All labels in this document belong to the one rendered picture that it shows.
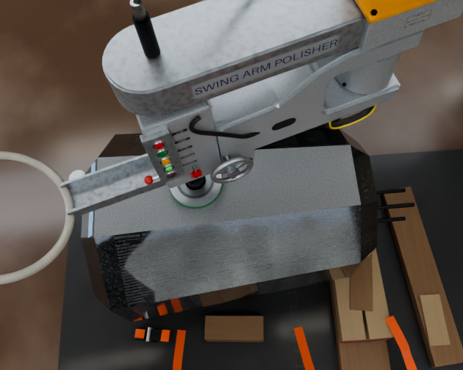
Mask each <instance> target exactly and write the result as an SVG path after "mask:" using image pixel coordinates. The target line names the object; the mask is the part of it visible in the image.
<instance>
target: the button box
mask: <svg viewBox="0 0 463 370"><path fill-rule="evenodd" d="M140 140H141V142H142V144H143V147H144V148H145V150H146V153H147V154H148V157H149V158H150V160H151V163H152V164H153V166H154V169H155V170H156V172H157V175H158V176H159V179H160V180H161V182H162V183H165V182H167V181H170V180H173V179H175V178H178V177H181V176H183V175H185V174H184V171H183V168H182V164H181V162H180V160H179V157H178V154H177V152H176V149H175V146H174V143H173V140H172V138H171V135H170V132H169V130H168V128H166V129H164V130H161V131H158V132H155V133H153V134H149V135H144V134H141V135H140ZM156 142H164V143H165V146H164V147H163V148H161V149H159V150H157V149H153V145H154V144H155V143H156ZM161 150H168V154H167V155H166V156H165V157H158V156H157V153H158V152H159V151H161ZM164 158H171V162H170V163H169V164H166V165H163V164H160V161H161V160H162V159H164ZM171 164H172V165H174V168H173V169H172V170H171V171H168V172H165V171H163V168H164V167H166V166H168V165H171ZM171 172H177V175H176V176H175V177H173V178H167V177H166V175H167V174H168V173H171Z"/></svg>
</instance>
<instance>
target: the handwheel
mask: <svg viewBox="0 0 463 370"><path fill-rule="evenodd" d="M223 159H224V161H225V162H223V163H221V164H219V165H218V166H217V167H216V168H215V169H214V170H213V171H212V173H211V179H212V181H213V182H215V183H217V184H225V183H229V182H232V181H236V180H237V179H239V178H242V177H243V176H244V175H246V174H247V173H249V172H250V171H251V169H252V167H253V165H254V163H253V161H252V159H250V158H248V157H244V156H242V157H237V158H233V159H231V158H230V156H229V155H225V156H224V157H223ZM239 162H240V163H239ZM236 163H239V164H236ZM247 163H248V166H247V167H246V168H245V169H244V170H243V171H242V172H240V171H239V168H241V167H242V166H243V165H245V164H247ZM223 168H225V170H223ZM224 173H226V174H227V176H228V178H217V177H216V175H218V174H224Z"/></svg>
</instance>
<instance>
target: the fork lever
mask: <svg viewBox="0 0 463 370"><path fill-rule="evenodd" d="M147 175H151V176H155V175H157V172H156V170H155V169H154V166H153V164H152V163H151V160H150V158H149V157H148V154H147V153H146V154H143V155H141V156H138V157H135V158H133V159H129V160H126V161H124V162H120V163H118V164H114V165H112V166H109V167H105V168H103V169H100V170H97V171H95V172H92V173H88V174H86V175H82V176H80V177H78V178H74V179H71V180H69V181H65V182H62V183H61V184H60V187H61V188H63V187H68V188H69V190H70V192H71V195H72V198H73V203H74V208H73V209H71V210H68V211H66V212H67V215H71V214H73V215H75V217H78V216H81V215H83V214H86V213H89V212H92V211H95V210H97V209H100V208H103V207H105V206H109V205H112V204H114V203H117V202H120V201H122V200H126V199H128V198H131V197H134V196H137V195H140V194H142V193H145V192H149V191H151V190H153V189H157V188H160V187H161V186H165V185H167V184H166V183H162V182H161V180H160V179H159V178H158V179H157V180H154V182H153V183H152V184H146V183H145V181H144V178H145V177H146V176H147Z"/></svg>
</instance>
